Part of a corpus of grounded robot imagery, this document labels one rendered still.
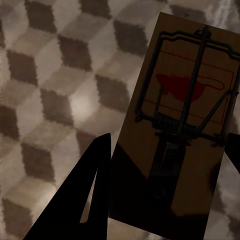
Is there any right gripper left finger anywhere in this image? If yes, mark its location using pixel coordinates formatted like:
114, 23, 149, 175
23, 133, 112, 240

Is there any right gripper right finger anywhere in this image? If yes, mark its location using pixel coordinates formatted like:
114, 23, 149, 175
224, 133, 240, 173

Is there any mousetrap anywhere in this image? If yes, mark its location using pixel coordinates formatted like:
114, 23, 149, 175
108, 12, 240, 240

